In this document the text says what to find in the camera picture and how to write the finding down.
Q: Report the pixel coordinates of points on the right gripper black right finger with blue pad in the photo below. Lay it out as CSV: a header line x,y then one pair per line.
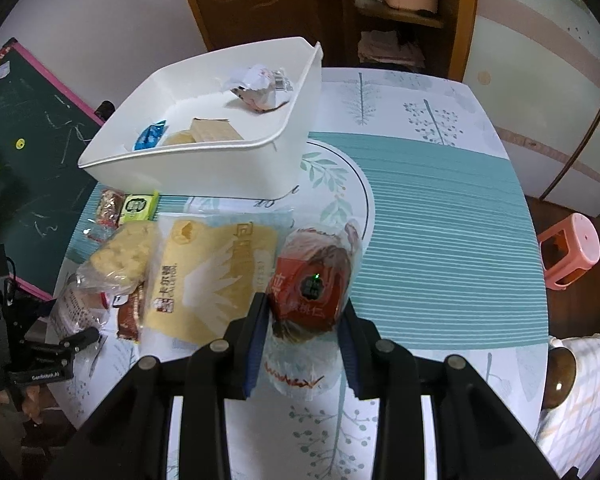
x,y
475,435

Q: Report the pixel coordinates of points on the clear bag of crackers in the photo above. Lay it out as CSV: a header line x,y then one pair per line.
x,y
120,264

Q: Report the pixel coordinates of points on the patterned teal white tablecloth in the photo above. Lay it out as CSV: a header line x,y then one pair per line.
x,y
451,266

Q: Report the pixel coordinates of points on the red round pastry package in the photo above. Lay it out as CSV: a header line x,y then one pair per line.
x,y
309,290

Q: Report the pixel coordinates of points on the white quilted sofa cover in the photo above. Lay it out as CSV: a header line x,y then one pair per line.
x,y
569,435

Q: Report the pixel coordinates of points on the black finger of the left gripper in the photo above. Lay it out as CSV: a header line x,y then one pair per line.
x,y
80,341

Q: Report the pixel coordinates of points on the white plastic storage bin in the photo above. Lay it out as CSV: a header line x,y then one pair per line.
x,y
264,164

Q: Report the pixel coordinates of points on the folded cloths on shelf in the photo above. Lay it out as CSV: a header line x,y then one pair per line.
x,y
385,48

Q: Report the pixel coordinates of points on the green chalkboard pink frame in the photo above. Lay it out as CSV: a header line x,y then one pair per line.
x,y
44,129

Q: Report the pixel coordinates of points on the brown wooden door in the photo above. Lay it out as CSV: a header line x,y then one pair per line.
x,y
227,23

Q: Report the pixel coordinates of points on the wooden corner shelf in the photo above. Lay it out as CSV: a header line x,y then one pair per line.
x,y
444,37

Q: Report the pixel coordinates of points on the yellow cake bread package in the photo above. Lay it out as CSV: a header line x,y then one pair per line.
x,y
205,270

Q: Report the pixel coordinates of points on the pink plastic stool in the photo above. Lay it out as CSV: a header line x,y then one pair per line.
x,y
568,250

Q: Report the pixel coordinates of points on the person's left hand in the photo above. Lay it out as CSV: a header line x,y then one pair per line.
x,y
35,400

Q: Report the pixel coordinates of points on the green small snack packet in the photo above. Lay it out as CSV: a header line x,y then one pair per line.
x,y
138,207

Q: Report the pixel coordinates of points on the red brown snack packet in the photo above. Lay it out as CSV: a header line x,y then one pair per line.
x,y
130,314

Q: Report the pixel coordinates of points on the small red candy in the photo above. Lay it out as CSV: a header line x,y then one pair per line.
x,y
109,208

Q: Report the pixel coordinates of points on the blue small candy packet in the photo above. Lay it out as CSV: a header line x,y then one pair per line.
x,y
150,137

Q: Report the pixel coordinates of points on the long beige wafer package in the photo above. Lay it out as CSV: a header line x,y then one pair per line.
x,y
202,130

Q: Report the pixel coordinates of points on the grey white printed snack bag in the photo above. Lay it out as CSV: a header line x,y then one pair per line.
x,y
260,88

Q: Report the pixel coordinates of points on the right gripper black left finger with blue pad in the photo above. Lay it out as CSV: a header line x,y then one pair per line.
x,y
127,436

